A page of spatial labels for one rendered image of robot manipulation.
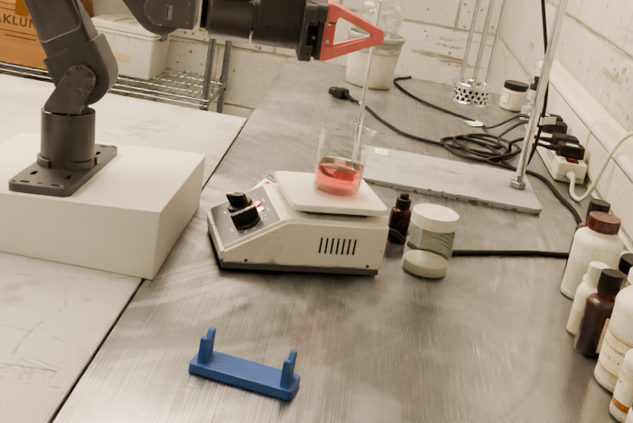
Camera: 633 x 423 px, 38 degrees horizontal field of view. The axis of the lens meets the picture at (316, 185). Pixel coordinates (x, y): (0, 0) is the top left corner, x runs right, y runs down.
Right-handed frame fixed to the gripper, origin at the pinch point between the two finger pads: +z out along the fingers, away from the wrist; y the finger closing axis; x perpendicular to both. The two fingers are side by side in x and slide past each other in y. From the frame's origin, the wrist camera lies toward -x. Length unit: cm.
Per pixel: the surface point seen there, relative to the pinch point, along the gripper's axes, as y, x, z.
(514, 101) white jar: 103, 26, 53
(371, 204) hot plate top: -3.9, 19.5, 2.3
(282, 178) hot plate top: 1.6, 19.4, -8.4
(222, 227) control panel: -3.4, 24.8, -15.1
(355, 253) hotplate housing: -6.2, 25.2, 1.0
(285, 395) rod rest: -34.8, 27.7, -8.4
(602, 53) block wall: 77, 9, 60
